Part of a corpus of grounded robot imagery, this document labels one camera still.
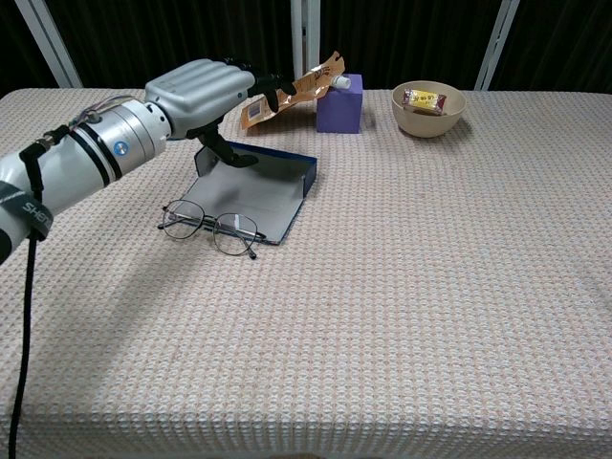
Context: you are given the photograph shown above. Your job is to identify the orange spout pouch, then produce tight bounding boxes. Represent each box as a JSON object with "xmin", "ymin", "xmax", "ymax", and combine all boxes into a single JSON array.
[{"xmin": 240, "ymin": 50, "xmax": 346, "ymax": 133}]

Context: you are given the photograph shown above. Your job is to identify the black printed velcro strap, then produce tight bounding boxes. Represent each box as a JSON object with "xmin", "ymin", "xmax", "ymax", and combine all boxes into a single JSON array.
[{"xmin": 0, "ymin": 181, "xmax": 54, "ymax": 242}]

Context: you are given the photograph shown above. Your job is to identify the blue glasses case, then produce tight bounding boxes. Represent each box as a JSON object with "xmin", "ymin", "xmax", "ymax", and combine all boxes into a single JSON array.
[{"xmin": 169, "ymin": 141, "xmax": 319, "ymax": 247}]

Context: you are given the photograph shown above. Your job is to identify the black curtain panel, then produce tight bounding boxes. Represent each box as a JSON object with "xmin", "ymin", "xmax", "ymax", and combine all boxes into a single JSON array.
[
  {"xmin": 317, "ymin": 0, "xmax": 501, "ymax": 92},
  {"xmin": 492, "ymin": 0, "xmax": 612, "ymax": 95},
  {"xmin": 45, "ymin": 0, "xmax": 294, "ymax": 91},
  {"xmin": 0, "ymin": 0, "xmax": 63, "ymax": 97}
]

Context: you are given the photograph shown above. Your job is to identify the purple foam cube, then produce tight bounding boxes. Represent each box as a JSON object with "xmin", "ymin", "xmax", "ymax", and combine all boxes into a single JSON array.
[{"xmin": 316, "ymin": 73, "xmax": 363, "ymax": 135}]

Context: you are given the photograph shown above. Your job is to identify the beige bowl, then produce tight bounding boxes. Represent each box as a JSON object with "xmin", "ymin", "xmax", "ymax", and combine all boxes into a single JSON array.
[{"xmin": 391, "ymin": 79, "xmax": 467, "ymax": 140}]

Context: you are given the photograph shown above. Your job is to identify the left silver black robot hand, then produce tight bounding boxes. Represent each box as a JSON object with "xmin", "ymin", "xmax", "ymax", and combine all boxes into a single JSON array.
[{"xmin": 143, "ymin": 55, "xmax": 295, "ymax": 168}]

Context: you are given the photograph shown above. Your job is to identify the beige woven tablecloth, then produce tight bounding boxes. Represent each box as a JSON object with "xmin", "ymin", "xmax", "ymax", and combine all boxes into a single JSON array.
[{"xmin": 0, "ymin": 87, "xmax": 612, "ymax": 459}]

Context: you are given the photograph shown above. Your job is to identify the thin-framed eyeglasses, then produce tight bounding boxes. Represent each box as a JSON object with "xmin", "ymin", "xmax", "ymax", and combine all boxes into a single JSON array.
[{"xmin": 157, "ymin": 199, "xmax": 268, "ymax": 261}]

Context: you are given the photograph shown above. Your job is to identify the white frame post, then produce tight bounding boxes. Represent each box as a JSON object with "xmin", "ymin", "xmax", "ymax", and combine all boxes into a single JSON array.
[
  {"xmin": 474, "ymin": 0, "xmax": 520, "ymax": 91},
  {"xmin": 16, "ymin": 0, "xmax": 82, "ymax": 89},
  {"xmin": 290, "ymin": 0, "xmax": 320, "ymax": 90}
]

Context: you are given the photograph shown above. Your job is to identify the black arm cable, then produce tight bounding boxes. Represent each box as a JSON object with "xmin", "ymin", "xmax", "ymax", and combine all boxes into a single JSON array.
[{"xmin": 7, "ymin": 124, "xmax": 73, "ymax": 459}]

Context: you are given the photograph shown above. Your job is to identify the yellow snack packet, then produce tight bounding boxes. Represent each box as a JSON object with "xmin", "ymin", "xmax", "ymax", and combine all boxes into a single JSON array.
[{"xmin": 401, "ymin": 88, "xmax": 448, "ymax": 116}]

